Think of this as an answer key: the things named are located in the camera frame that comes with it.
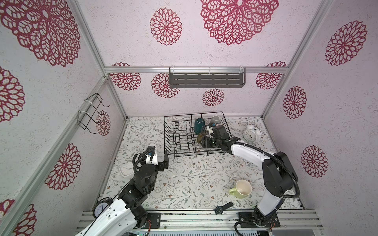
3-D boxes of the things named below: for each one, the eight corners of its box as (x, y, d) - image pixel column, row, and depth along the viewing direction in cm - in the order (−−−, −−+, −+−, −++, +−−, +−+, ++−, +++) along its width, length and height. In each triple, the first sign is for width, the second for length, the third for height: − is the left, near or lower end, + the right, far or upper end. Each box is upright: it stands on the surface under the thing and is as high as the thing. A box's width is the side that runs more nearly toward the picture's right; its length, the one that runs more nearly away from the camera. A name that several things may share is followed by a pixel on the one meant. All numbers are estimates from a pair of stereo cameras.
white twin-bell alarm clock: (251, 145, 105) (257, 135, 96) (240, 136, 110) (245, 126, 101) (255, 142, 107) (262, 131, 98) (244, 133, 112) (250, 123, 103)
